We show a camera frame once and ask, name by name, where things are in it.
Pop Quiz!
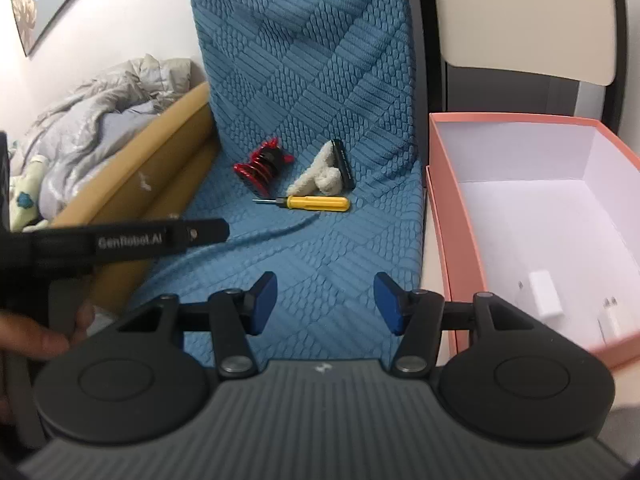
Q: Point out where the white charger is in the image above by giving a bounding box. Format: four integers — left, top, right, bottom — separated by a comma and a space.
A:
528, 270, 565, 319
597, 297, 623, 345

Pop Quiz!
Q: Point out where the yellow bed frame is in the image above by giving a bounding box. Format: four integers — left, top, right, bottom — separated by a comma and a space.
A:
50, 80, 223, 318

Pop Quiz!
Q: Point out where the pink cardboard box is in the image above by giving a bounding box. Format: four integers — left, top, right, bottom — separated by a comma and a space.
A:
429, 112, 640, 372

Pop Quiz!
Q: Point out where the beige puffy blanket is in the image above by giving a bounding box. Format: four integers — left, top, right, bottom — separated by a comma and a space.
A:
120, 54, 195, 106

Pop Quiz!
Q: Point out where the beige folding chair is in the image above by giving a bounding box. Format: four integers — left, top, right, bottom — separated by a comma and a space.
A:
405, 0, 628, 181

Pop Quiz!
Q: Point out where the yellow screwdriver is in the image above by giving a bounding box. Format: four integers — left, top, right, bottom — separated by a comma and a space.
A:
252, 195, 352, 212

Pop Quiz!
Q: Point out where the person's left hand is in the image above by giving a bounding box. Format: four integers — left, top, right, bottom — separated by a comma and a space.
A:
0, 300, 97, 426

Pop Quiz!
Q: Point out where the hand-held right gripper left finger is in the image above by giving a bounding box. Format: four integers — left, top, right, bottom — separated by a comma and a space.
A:
115, 271, 279, 379

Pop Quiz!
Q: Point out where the black rectangular device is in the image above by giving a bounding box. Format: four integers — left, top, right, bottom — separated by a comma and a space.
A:
330, 139, 356, 192

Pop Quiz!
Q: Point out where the beige plush toy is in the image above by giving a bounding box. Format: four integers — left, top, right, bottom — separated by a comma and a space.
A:
287, 141, 343, 198

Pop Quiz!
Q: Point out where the red and black spring toy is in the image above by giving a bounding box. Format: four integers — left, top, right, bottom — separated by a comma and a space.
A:
233, 137, 295, 186

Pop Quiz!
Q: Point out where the grey duvet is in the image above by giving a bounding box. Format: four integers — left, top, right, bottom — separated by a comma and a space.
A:
9, 87, 173, 221

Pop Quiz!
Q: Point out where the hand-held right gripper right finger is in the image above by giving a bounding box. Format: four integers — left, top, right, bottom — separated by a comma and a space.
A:
373, 272, 544, 380

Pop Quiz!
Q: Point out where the blue textured chair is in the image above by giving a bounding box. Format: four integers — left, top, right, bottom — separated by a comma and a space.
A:
127, 0, 427, 363

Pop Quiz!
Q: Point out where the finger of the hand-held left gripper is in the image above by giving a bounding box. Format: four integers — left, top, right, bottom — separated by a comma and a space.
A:
24, 217, 231, 264

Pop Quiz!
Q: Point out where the floral printed pillow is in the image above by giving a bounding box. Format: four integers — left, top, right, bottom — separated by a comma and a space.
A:
9, 152, 53, 233

